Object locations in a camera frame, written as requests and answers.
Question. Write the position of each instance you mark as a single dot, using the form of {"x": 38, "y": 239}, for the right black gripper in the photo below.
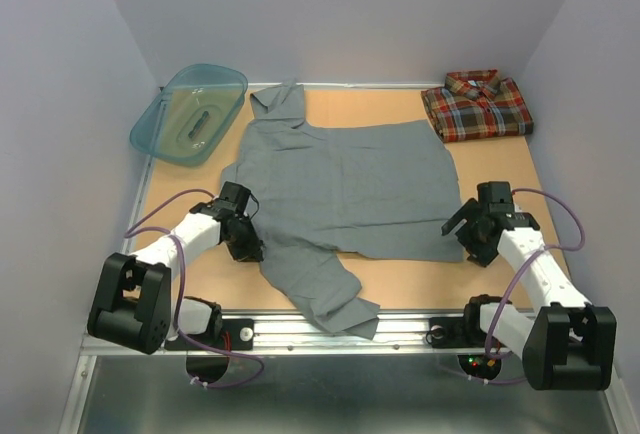
{"x": 481, "y": 254}

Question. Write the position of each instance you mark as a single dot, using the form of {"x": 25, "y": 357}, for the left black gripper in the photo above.
{"x": 250, "y": 252}

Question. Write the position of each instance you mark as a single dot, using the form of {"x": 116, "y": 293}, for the grey long sleeve shirt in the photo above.
{"x": 382, "y": 192}

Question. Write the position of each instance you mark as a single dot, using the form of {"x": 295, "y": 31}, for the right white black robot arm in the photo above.
{"x": 562, "y": 339}

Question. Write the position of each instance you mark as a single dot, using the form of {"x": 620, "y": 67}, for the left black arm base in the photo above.
{"x": 234, "y": 334}

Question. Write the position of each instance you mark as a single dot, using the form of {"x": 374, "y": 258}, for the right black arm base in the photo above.
{"x": 460, "y": 331}

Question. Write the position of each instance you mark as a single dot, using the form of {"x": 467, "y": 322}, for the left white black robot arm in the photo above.
{"x": 139, "y": 301}

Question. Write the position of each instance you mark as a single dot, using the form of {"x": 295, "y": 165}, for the folded plaid flannel shirt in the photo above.
{"x": 475, "y": 105}

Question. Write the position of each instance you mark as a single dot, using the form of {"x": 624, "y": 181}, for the teal transparent plastic bin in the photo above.
{"x": 191, "y": 114}

